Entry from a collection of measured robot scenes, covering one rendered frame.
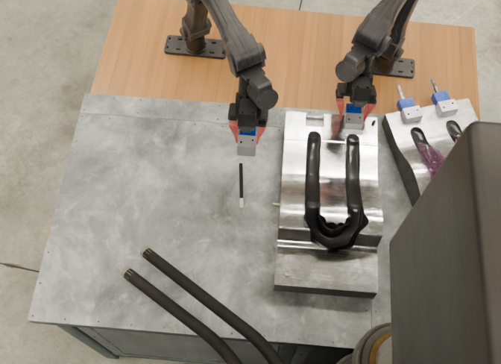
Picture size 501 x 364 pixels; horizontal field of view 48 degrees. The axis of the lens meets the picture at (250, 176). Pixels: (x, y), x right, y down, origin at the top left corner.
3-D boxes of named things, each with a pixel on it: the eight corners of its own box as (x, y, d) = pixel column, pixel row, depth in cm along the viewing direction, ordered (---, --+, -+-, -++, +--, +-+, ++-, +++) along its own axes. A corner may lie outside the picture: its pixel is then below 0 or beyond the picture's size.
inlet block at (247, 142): (241, 113, 160) (241, 104, 155) (259, 114, 160) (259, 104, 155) (237, 155, 154) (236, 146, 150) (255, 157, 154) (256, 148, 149)
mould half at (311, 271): (284, 127, 170) (287, 101, 158) (371, 133, 169) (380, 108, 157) (273, 290, 148) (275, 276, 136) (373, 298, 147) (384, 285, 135)
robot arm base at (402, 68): (420, 63, 171) (420, 45, 174) (354, 57, 172) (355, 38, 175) (414, 78, 178) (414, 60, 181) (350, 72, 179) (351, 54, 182)
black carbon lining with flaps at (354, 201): (306, 133, 161) (309, 116, 153) (362, 138, 161) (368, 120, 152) (300, 250, 146) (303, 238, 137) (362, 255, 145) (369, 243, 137)
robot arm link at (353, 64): (356, 89, 143) (376, 49, 135) (328, 73, 145) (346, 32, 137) (374, 74, 151) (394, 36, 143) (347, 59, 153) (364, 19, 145)
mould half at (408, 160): (381, 123, 171) (389, 103, 161) (462, 107, 173) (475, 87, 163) (440, 283, 149) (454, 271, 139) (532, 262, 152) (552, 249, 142)
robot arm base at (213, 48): (224, 43, 174) (227, 25, 177) (160, 37, 175) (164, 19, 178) (225, 60, 181) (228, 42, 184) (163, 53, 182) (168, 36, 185)
